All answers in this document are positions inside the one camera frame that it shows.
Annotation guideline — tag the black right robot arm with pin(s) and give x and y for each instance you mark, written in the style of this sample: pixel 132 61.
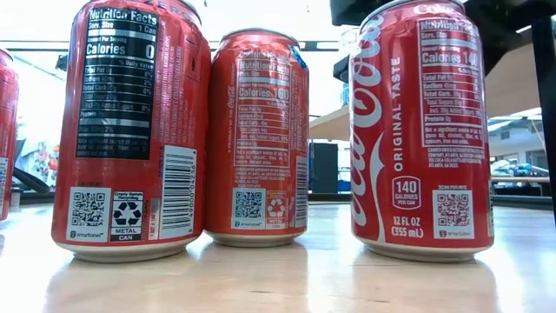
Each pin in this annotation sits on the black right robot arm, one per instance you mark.
pixel 512 17

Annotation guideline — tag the blue storage bins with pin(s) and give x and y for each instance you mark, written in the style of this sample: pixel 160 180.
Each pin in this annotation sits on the blue storage bins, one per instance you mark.
pixel 344 186

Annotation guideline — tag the red Coke Zero can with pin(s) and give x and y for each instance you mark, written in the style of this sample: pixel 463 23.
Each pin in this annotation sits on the red Coke Zero can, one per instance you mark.
pixel 130 130
pixel 8 130

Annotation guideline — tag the small black wall device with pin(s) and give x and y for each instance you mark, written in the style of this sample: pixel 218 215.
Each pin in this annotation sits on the small black wall device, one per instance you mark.
pixel 62 62

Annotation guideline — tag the red Cherry Coke can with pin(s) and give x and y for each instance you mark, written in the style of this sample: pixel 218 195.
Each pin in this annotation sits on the red Cherry Coke can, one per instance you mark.
pixel 260 130

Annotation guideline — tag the red Coca-Cola original can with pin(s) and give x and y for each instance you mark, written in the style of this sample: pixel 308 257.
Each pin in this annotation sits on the red Coca-Cola original can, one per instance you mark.
pixel 425 130

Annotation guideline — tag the person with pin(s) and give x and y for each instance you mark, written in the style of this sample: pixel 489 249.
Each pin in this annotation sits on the person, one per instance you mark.
pixel 41 165

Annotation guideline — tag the black background cabinet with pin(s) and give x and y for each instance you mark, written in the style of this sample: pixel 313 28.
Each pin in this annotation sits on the black background cabinet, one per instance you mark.
pixel 323 167

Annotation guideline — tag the cluttered background workbench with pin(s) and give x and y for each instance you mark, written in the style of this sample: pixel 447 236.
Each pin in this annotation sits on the cluttered background workbench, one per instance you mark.
pixel 521 179

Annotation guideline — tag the black curved bar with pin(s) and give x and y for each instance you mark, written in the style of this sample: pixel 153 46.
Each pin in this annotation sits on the black curved bar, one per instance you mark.
pixel 30 180

